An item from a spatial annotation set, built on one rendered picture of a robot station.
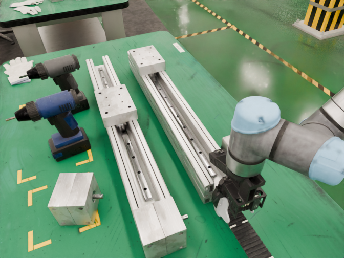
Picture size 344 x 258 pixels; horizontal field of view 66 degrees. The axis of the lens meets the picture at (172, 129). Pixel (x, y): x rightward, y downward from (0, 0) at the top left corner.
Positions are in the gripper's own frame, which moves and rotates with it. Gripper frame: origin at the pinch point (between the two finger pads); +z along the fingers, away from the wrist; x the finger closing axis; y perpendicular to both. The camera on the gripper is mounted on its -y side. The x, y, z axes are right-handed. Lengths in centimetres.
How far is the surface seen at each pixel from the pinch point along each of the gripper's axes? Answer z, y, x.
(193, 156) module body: -6.4, -14.6, -3.4
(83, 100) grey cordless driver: -3, -60, -29
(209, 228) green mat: 2.1, 2.5, -6.8
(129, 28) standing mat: 78, -316, 44
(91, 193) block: -5.1, -14.4, -32.5
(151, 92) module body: -6.4, -48.6, -4.8
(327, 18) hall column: 59, -196, 251
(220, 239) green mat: 2.1, 6.1, -5.5
